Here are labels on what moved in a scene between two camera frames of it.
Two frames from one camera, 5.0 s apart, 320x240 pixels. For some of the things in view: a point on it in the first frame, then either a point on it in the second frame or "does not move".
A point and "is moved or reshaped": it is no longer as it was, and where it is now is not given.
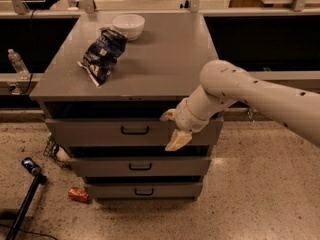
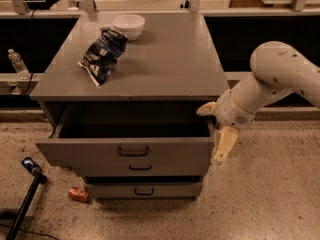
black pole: [39, 180] does not move
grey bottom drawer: [144, 190] does not move
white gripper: [184, 117] → [232, 112]
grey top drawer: [125, 132] is moved or reshaped
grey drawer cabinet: [104, 92] does not move
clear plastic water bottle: [19, 65] does not move
